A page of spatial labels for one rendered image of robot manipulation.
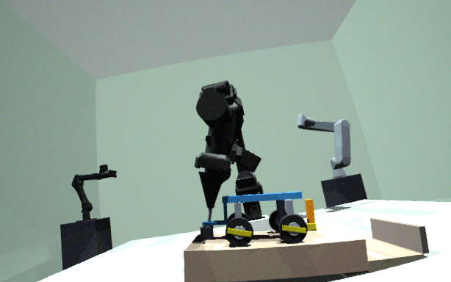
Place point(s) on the blue wheeled trolley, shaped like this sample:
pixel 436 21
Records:
pixel 239 231

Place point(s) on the tan wooden ramp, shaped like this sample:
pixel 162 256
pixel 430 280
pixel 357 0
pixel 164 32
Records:
pixel 326 251

